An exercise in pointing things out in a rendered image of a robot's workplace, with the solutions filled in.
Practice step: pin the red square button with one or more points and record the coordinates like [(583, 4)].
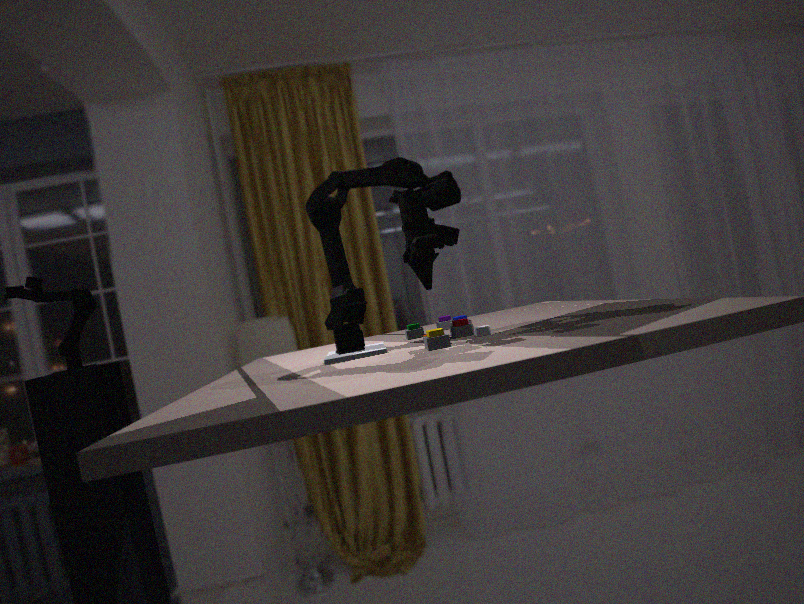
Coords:
[(461, 328)]

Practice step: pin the yellow button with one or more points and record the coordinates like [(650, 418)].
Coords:
[(436, 339)]

